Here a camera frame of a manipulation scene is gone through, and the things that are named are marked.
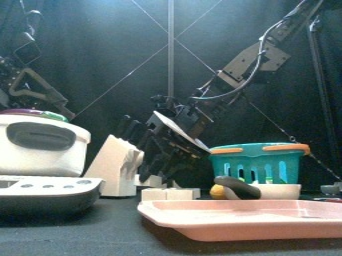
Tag grey vertical frame pole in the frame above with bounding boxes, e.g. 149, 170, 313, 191
167, 0, 175, 100

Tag white toy pot black handle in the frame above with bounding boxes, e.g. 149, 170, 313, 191
0, 113, 94, 178

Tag black frame post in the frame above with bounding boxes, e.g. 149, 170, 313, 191
308, 14, 342, 168

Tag yellow toy food piece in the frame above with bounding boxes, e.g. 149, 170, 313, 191
209, 183, 230, 201

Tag white sushi piece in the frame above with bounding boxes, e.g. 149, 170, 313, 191
166, 187, 202, 201
141, 187, 169, 202

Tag pink plastic tray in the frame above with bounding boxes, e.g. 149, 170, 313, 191
137, 198, 342, 243

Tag small grey cup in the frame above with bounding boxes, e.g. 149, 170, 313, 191
320, 181, 342, 197

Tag thin diagonal brace wire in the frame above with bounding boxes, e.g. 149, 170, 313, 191
130, 0, 342, 183
72, 0, 225, 118

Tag white toy knife block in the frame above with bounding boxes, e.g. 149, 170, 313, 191
83, 134, 147, 198

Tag white bowl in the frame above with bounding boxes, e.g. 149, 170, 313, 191
249, 182, 304, 201

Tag black toy knife handle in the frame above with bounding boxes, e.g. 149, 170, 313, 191
114, 114, 134, 142
127, 119, 150, 149

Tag teal basket orange handles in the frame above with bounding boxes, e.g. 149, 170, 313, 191
209, 142, 313, 185

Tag purple green pot lid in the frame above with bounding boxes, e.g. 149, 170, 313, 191
0, 108, 71, 123

